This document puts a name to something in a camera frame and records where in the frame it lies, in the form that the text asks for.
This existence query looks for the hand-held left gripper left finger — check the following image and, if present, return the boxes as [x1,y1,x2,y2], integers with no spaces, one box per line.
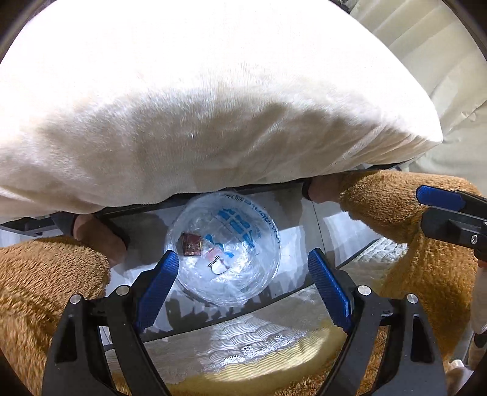
[42,250,180,396]

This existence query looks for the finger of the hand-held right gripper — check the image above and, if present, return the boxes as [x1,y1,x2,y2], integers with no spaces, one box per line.
[416,185,487,222]
[420,207,487,263]

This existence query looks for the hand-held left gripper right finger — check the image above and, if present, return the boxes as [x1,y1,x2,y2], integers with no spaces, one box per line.
[307,248,447,396]

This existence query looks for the bin with clear plastic liner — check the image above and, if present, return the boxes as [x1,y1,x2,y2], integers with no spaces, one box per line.
[164,190,282,307]

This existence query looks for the brown shiny wrapper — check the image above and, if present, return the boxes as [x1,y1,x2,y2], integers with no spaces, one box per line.
[180,234,202,257]

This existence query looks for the person's left foot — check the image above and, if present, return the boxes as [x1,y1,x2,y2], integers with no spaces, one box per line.
[73,213,131,268]

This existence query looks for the person's foot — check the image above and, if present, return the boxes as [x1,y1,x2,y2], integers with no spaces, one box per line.
[73,213,131,268]
[302,176,346,203]

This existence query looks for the person's right foot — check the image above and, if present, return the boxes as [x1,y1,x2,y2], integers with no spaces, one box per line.
[302,176,346,203]

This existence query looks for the person's left leg, brown fleece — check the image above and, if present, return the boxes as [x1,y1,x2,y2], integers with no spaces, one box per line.
[0,235,112,396]

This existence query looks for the cream curtain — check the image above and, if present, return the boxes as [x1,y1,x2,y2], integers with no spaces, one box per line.
[349,0,487,178]

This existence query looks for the bed with beige blanket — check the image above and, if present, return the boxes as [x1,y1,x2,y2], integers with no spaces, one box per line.
[0,0,444,237]

